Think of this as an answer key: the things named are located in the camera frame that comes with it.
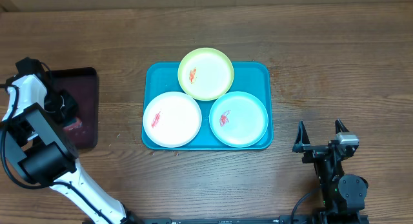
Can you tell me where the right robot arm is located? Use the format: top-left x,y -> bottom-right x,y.
290,119 -> 369,223

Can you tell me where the white plate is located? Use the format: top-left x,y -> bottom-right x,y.
143,92 -> 202,148

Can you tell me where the black water tray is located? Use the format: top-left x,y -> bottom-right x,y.
51,67 -> 99,150

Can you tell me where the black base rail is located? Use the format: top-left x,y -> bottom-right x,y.
82,214 -> 370,224

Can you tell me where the light blue plate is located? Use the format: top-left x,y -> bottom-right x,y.
209,91 -> 269,148

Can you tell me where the yellow-green plate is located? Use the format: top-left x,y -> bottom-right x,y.
177,48 -> 234,101

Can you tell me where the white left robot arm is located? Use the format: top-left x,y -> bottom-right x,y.
1,57 -> 142,223

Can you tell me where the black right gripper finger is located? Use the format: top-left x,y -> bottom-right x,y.
335,119 -> 348,134
293,120 -> 310,152

